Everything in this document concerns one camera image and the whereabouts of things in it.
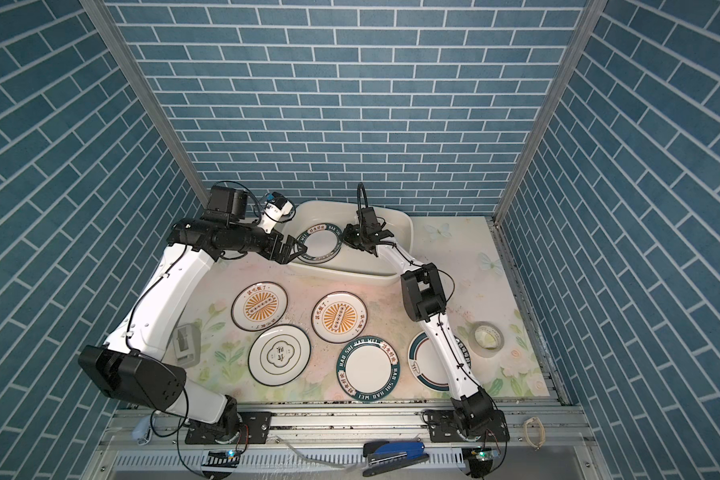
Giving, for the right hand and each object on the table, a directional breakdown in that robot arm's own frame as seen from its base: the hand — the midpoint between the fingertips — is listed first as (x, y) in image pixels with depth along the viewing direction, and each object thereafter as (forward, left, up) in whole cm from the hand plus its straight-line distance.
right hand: (335, 233), depth 108 cm
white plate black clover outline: (-43, +10, -5) cm, 45 cm away
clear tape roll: (-33, -51, -8) cm, 61 cm away
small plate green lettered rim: (-2, +4, -2) cm, 5 cm away
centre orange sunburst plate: (-30, -6, -6) cm, 31 cm away
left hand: (-25, +4, +23) cm, 34 cm away
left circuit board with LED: (-68, +16, -9) cm, 70 cm away
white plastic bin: (-7, -7, -6) cm, 12 cm away
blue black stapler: (-65, -22, -4) cm, 69 cm away
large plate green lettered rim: (-45, -16, -6) cm, 48 cm away
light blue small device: (-65, +36, -3) cm, 74 cm away
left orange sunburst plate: (-28, +21, -6) cm, 36 cm away
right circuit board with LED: (-63, -45, -10) cm, 79 cm away
